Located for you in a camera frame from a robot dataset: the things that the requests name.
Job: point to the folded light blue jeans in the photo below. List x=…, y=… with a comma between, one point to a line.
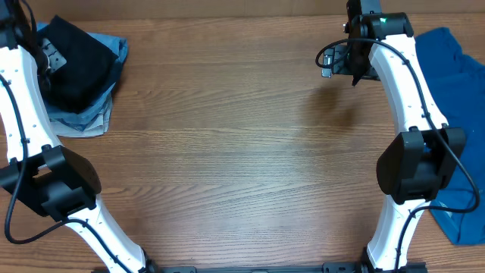
x=89, y=122

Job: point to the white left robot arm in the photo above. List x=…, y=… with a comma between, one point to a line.
x=44, y=175

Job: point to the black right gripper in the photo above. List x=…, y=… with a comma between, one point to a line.
x=356, y=61

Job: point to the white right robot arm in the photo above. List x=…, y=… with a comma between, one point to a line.
x=420, y=161

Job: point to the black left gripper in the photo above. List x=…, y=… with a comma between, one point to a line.
x=57, y=58

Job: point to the folded dark navy garment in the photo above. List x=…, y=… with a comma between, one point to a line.
x=108, y=85

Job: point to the blue t-shirt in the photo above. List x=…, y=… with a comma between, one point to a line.
x=456, y=83

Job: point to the black t-shirt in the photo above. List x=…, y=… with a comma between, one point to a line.
x=75, y=86

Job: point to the cardboard back panel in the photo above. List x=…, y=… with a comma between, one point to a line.
x=90, y=10

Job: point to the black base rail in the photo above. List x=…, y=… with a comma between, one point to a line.
x=265, y=269

